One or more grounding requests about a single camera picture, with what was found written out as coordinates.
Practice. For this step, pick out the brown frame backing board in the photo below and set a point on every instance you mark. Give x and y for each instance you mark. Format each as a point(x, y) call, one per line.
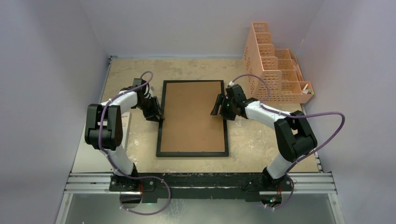
point(193, 117)

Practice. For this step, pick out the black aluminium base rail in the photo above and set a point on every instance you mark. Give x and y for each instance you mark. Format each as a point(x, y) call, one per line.
point(247, 186)

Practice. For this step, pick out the small items in organizer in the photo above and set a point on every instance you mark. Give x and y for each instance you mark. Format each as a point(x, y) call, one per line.
point(306, 89)

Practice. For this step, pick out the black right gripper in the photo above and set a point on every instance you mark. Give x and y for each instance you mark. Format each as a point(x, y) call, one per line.
point(223, 107)

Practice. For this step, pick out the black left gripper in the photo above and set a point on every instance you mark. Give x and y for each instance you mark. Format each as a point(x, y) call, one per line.
point(155, 112)

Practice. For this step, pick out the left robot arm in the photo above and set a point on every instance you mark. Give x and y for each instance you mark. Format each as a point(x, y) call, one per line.
point(104, 129)

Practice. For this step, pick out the orange plastic organizer basket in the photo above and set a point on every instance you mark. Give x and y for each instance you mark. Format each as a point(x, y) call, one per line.
point(273, 73)

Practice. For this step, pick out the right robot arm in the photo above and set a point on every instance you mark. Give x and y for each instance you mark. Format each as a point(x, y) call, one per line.
point(294, 135)

